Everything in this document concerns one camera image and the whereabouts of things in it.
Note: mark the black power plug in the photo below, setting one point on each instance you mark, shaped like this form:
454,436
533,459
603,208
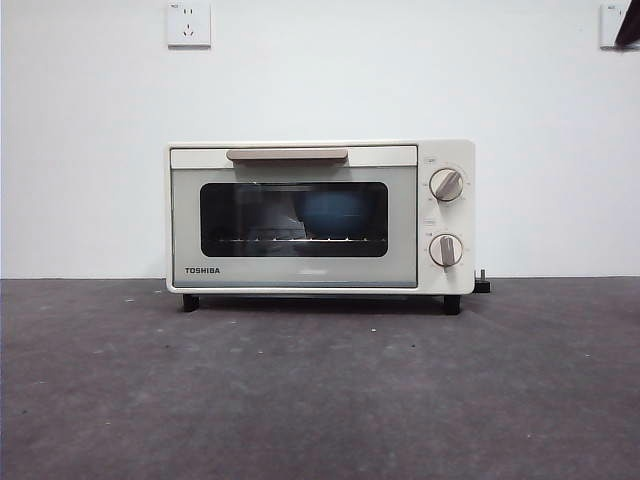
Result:
482,286

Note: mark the white wall socket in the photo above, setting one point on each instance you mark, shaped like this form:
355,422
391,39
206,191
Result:
610,27
189,25

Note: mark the beige oven knob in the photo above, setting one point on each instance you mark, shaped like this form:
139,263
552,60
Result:
446,250
447,185

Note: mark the white toaster oven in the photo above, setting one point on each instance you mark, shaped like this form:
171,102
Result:
445,220

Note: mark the blue bowl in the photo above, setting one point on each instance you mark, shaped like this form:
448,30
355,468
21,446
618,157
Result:
332,215

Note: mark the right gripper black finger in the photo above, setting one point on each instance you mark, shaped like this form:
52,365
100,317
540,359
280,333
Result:
631,17

